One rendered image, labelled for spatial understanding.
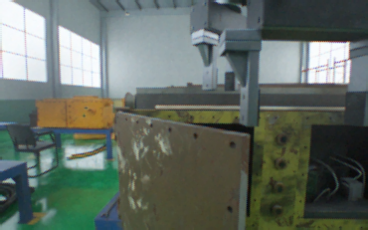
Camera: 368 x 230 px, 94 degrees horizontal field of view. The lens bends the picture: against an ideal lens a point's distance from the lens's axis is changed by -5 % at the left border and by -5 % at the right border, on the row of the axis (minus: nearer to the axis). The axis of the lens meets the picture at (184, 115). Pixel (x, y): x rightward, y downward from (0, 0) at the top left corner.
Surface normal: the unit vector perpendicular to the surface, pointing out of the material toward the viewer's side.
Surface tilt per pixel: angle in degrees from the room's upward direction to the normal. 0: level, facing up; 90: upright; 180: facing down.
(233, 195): 90
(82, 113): 90
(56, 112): 90
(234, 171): 90
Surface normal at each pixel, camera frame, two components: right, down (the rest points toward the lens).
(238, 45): 0.00, 0.10
